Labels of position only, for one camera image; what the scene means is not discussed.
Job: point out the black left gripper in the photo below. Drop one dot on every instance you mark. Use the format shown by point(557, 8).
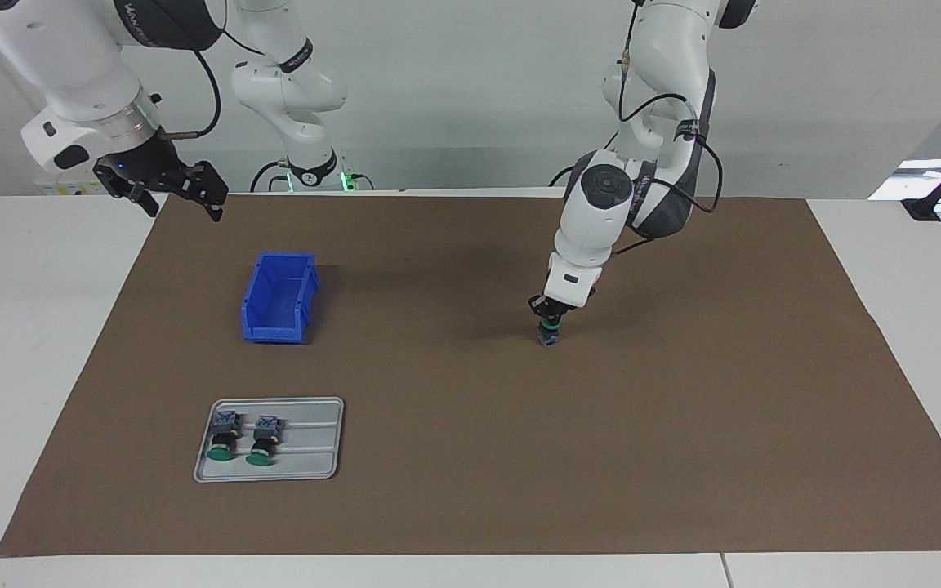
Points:
point(540, 306)

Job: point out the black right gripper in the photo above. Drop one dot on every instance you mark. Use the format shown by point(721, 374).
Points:
point(136, 167)

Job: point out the green push button switch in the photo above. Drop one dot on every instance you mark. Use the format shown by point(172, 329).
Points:
point(548, 336)
point(224, 433)
point(264, 437)

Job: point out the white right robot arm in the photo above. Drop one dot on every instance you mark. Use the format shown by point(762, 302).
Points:
point(70, 57)

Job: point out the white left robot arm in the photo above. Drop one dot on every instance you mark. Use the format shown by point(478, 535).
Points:
point(666, 49)

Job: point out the white box yellow label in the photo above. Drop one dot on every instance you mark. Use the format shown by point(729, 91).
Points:
point(70, 189)

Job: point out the brown table mat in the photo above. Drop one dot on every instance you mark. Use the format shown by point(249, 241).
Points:
point(519, 457)

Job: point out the blue plastic storage bin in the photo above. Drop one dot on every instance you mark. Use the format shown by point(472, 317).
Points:
point(278, 298)

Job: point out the green lit base connector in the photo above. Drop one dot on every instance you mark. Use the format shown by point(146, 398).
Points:
point(348, 181)

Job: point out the silver metal tray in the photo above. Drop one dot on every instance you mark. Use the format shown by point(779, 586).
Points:
point(311, 445)

